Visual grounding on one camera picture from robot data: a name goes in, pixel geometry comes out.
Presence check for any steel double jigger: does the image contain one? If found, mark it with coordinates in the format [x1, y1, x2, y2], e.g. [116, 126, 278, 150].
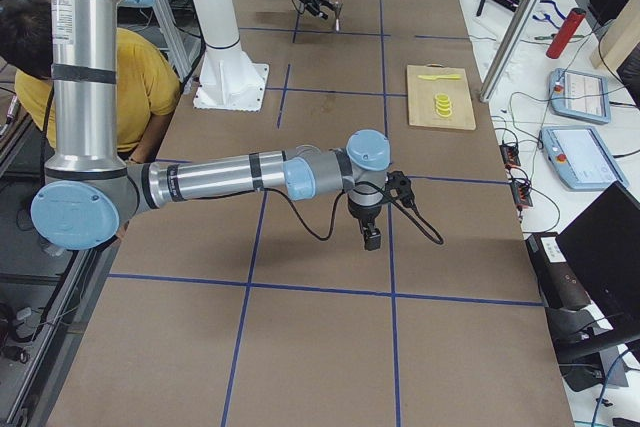
[333, 1, 343, 32]

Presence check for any bamboo cutting board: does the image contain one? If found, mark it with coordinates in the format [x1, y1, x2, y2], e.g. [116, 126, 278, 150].
[406, 65, 476, 131]

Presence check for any yellow plastic knife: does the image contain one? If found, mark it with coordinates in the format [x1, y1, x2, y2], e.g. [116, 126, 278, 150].
[417, 74, 462, 81]

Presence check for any person in yellow shirt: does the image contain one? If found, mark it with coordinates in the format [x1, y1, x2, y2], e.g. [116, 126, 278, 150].
[1, 3, 181, 163]

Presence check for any near teach pendant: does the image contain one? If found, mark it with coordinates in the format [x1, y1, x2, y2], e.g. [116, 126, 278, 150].
[540, 126, 629, 191]

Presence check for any teach pendant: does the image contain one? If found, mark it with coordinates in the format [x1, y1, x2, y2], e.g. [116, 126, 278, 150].
[540, 126, 629, 191]
[548, 68, 611, 125]

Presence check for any black monitor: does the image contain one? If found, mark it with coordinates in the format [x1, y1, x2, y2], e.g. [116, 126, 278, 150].
[556, 181, 639, 362]

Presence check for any far teach pendant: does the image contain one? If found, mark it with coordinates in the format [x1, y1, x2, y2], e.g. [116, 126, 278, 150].
[548, 68, 611, 125]

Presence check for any red bottle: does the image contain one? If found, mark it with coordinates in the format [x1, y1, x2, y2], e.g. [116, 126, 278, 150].
[545, 7, 586, 59]

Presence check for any black camera cable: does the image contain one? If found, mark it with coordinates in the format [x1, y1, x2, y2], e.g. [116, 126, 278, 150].
[263, 181, 445, 247]

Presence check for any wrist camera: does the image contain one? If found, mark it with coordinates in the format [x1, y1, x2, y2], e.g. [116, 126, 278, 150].
[386, 171, 416, 210]

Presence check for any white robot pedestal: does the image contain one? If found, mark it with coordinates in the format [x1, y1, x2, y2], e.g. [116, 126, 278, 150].
[193, 0, 269, 112]

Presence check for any aluminium frame post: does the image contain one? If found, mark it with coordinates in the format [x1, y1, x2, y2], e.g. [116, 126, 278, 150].
[479, 0, 539, 103]

